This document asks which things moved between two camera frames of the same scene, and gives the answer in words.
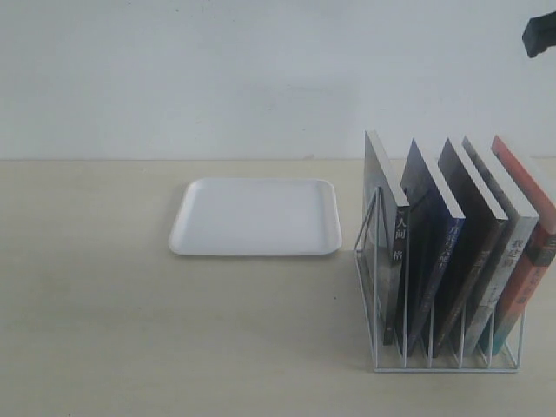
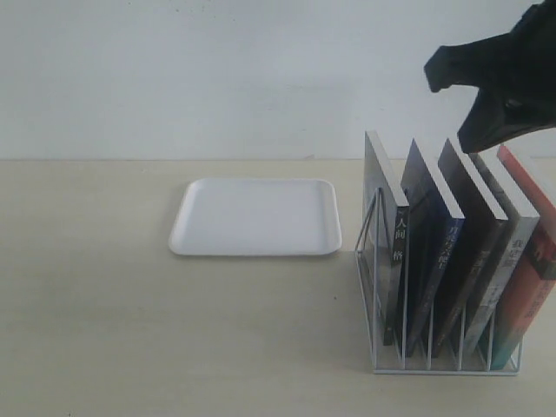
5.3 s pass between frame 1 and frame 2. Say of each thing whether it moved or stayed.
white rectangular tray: stayed
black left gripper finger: moved
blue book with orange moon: stayed
